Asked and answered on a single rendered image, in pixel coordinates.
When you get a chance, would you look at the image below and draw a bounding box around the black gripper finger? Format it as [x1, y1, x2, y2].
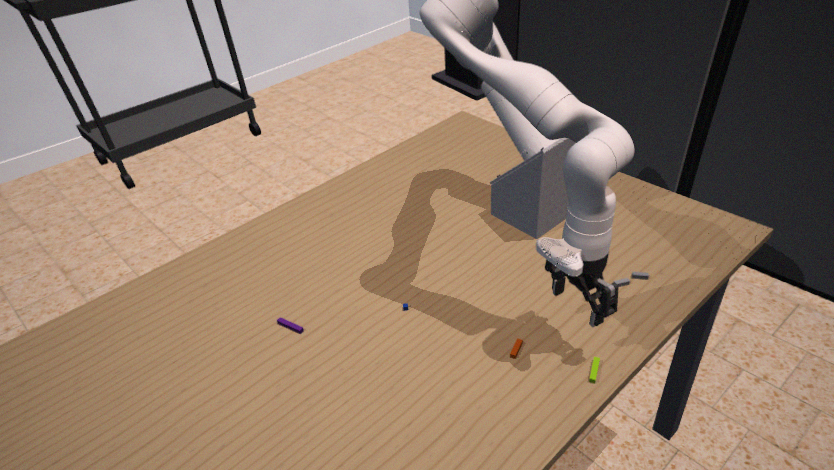
[576, 276, 618, 327]
[545, 259, 568, 296]

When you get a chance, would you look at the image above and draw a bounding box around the lime green rod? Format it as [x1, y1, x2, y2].
[589, 357, 600, 384]

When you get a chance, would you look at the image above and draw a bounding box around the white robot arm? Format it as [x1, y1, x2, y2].
[420, 0, 634, 277]

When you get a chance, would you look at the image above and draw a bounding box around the orange rod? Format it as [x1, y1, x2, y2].
[510, 339, 523, 359]

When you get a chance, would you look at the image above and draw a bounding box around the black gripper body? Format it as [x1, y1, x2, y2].
[567, 253, 609, 292]

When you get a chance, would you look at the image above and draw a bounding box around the purple rod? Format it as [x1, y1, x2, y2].
[277, 317, 304, 334]

